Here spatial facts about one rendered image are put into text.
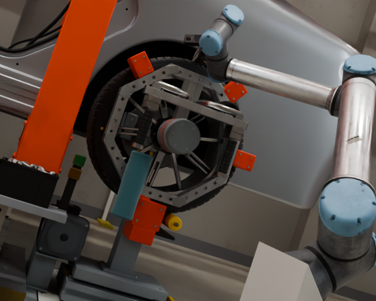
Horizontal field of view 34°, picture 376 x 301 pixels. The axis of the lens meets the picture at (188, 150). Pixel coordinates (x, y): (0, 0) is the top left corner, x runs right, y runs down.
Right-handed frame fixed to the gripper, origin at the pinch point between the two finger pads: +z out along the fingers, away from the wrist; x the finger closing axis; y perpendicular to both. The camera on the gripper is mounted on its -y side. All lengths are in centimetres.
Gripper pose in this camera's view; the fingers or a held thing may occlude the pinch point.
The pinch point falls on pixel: (193, 61)
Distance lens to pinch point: 270.1
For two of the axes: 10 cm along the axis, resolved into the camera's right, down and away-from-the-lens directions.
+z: -3.9, 4.1, 8.3
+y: 9.0, 3.4, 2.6
